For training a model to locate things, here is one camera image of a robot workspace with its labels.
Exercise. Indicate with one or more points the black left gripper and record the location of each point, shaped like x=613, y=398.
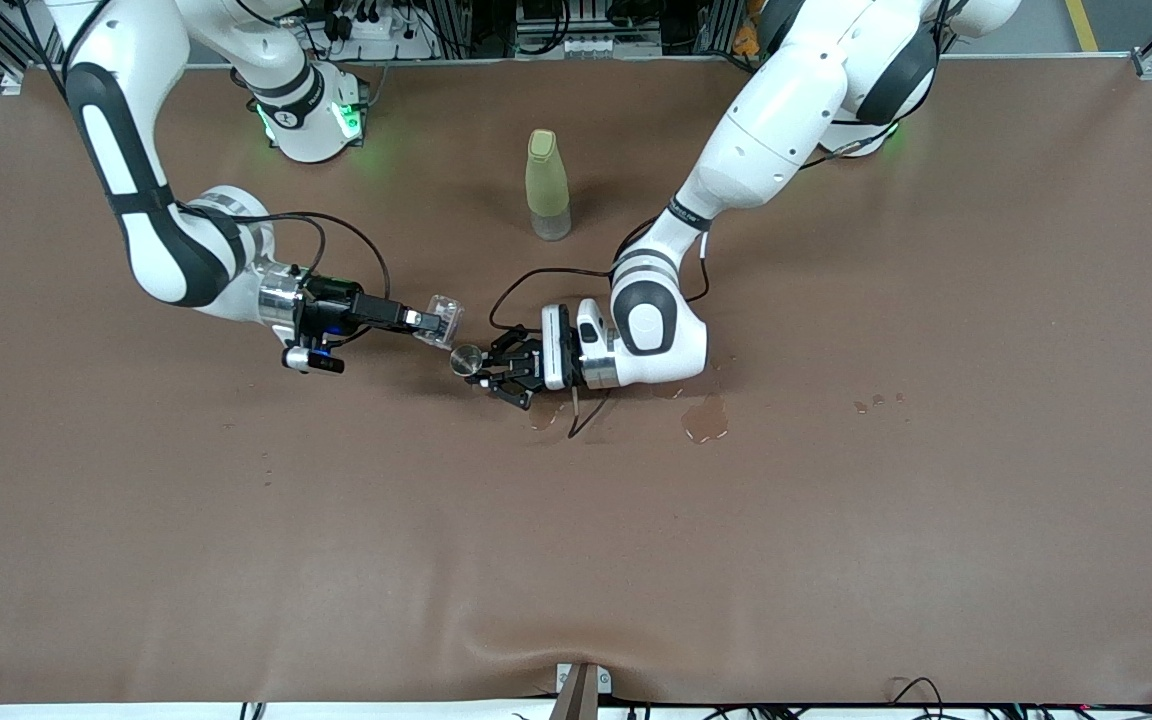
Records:
x=526, y=363

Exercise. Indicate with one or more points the white electrical connector block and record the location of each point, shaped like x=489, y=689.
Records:
x=591, y=46

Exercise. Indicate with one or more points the clear glass measuring beaker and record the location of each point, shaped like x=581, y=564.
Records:
x=450, y=322

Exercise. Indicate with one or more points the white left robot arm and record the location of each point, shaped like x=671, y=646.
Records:
x=766, y=130

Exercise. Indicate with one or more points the metal table corner bracket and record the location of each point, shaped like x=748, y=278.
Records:
x=12, y=82
x=1150, y=65

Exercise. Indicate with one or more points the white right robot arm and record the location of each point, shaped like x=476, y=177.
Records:
x=166, y=260

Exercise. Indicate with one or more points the white power strip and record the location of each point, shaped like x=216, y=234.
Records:
x=376, y=28

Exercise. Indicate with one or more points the large spilled liquid puddle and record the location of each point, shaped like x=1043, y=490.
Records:
x=543, y=418

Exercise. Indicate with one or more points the wide spilled liquid puddle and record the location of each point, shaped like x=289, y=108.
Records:
x=706, y=425

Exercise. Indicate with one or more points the brown table mat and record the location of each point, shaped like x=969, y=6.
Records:
x=576, y=550

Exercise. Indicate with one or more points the orange packaged goods pile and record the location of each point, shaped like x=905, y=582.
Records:
x=746, y=40

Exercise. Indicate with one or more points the green bottle with clear base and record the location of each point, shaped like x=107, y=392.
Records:
x=546, y=185

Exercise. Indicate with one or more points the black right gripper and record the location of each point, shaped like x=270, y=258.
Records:
x=328, y=302

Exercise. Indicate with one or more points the small spilled liquid puddle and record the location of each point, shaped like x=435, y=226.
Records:
x=671, y=392

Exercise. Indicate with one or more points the metal double-cone jigger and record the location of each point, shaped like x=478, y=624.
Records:
x=465, y=358

